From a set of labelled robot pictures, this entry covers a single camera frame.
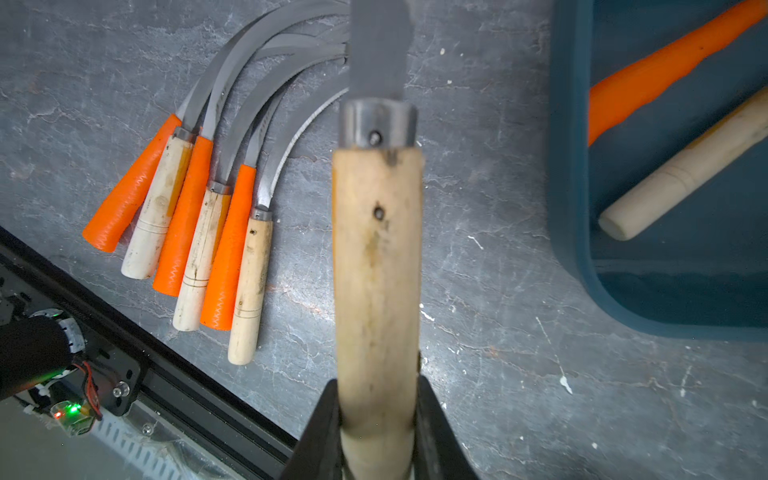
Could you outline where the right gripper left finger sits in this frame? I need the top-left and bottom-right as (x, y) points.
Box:
(279, 379), (343, 480)

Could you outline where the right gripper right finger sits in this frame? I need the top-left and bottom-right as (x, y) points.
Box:
(414, 375), (479, 480)

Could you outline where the orange handled sickle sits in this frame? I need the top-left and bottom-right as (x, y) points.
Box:
(588, 0), (767, 144)

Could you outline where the wooden handled sickle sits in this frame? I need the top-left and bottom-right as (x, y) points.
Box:
(598, 88), (767, 241)

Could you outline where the teal plastic storage box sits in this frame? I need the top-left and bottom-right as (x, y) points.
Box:
(547, 1), (767, 342)

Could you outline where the orange sickle far left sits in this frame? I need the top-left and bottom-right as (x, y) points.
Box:
(82, 11), (289, 254)

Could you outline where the grey slotted cable duct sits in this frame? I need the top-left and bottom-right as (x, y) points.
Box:
(89, 415), (202, 479)

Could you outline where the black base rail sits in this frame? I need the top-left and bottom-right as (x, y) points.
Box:
(1, 230), (296, 479)

